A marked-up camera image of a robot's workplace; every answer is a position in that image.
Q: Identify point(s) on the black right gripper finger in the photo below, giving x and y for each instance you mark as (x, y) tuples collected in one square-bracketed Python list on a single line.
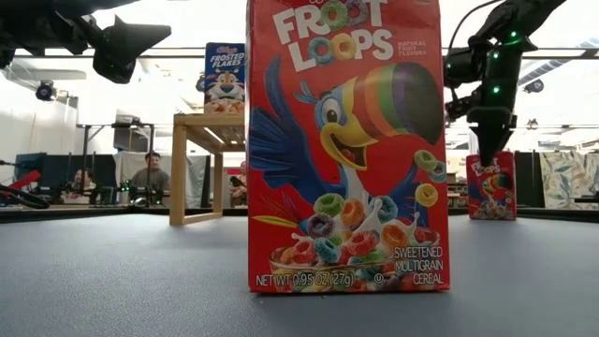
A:
[(490, 140)]

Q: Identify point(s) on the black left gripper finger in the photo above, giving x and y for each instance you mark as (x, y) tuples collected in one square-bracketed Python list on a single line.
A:
[(126, 42)]

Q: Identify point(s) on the red Froot Loops cereal box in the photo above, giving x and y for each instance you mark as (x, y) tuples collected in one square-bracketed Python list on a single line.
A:
[(491, 192), (348, 187)]

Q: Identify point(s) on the blue Frosted Flakes cereal box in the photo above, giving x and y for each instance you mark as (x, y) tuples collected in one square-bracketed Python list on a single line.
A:
[(224, 79)]

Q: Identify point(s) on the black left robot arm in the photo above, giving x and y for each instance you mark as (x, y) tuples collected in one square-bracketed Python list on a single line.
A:
[(23, 25)]

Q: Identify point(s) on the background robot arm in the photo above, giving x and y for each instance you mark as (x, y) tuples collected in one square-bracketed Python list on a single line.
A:
[(140, 193)]

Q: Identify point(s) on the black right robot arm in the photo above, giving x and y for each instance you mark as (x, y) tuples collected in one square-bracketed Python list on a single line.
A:
[(524, 19)]

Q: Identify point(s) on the wooden slatted shelf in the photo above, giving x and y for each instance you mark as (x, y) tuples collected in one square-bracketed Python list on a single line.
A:
[(178, 178)]

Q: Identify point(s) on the round black ceiling fixture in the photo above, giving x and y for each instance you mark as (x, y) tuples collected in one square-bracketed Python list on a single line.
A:
[(45, 90), (533, 85), (200, 84)]

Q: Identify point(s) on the black partition panel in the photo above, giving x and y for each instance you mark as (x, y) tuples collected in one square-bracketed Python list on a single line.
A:
[(529, 180)]

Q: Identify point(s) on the floral patterned curtain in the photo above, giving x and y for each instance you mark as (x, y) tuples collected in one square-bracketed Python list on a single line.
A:
[(568, 180)]

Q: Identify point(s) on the black metal stand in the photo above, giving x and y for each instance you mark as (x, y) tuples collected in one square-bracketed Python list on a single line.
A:
[(150, 140)]

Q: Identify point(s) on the dark low partition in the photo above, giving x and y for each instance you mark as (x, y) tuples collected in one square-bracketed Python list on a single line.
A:
[(51, 166)]

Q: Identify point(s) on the red bar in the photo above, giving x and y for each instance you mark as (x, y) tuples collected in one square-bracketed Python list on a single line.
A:
[(28, 179)]

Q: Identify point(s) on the white curtain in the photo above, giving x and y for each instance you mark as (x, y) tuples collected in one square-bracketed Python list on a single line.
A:
[(194, 180)]

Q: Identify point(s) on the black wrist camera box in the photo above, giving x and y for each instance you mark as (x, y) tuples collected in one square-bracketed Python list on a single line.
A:
[(461, 65)]

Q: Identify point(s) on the long ceiling light rail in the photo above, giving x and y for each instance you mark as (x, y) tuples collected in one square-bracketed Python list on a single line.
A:
[(187, 52)]

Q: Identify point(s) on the black metal table frame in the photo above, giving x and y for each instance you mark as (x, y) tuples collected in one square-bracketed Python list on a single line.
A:
[(117, 213)]

